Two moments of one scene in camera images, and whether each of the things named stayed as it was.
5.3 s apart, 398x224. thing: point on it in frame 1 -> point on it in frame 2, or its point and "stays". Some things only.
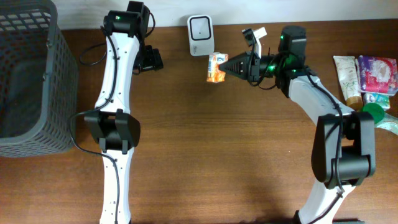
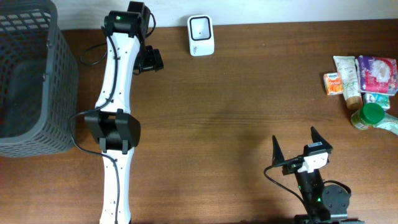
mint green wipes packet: (388, 122) stays
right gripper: (244, 59) -> (277, 155)
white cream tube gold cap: (349, 74) stays
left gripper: (154, 59) stays
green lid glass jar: (375, 110) stays
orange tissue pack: (214, 74) -> (333, 83)
